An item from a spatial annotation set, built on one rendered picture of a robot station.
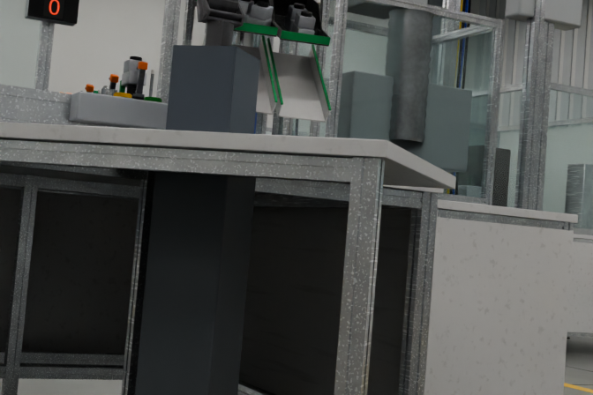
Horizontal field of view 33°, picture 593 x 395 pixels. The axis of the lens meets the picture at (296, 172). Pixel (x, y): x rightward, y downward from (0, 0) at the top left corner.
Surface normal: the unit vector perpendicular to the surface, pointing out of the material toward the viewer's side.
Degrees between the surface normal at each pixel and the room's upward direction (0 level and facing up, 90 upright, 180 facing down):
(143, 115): 90
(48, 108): 90
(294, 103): 45
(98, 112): 90
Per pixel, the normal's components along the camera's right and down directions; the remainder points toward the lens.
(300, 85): 0.26, -0.73
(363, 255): -0.31, -0.09
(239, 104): 0.95, 0.06
